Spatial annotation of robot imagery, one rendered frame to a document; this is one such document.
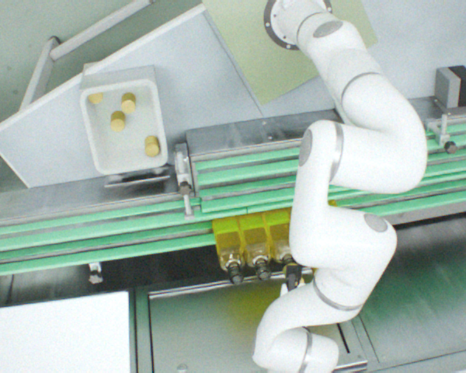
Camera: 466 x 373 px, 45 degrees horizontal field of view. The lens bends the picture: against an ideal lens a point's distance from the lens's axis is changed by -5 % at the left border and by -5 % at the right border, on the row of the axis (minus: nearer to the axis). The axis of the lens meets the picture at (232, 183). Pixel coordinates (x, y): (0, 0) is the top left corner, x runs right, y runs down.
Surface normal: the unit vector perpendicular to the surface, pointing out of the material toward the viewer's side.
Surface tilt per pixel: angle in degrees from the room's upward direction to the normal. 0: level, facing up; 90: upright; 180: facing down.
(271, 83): 3
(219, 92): 0
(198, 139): 90
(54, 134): 0
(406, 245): 89
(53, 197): 90
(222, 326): 90
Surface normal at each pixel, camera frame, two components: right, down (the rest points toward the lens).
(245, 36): 0.17, 0.50
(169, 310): -0.09, -0.82
